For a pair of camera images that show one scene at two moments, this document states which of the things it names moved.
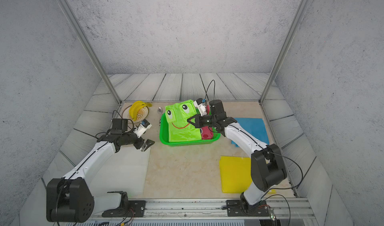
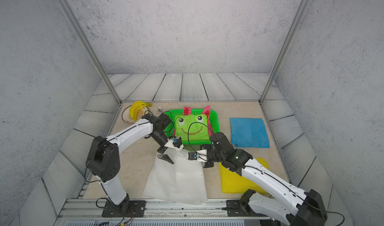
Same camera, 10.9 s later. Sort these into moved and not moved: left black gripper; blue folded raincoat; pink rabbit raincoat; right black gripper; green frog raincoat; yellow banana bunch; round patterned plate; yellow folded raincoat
Moved: right black gripper; left black gripper; green frog raincoat; pink rabbit raincoat
Not moved: round patterned plate; yellow banana bunch; yellow folded raincoat; blue folded raincoat
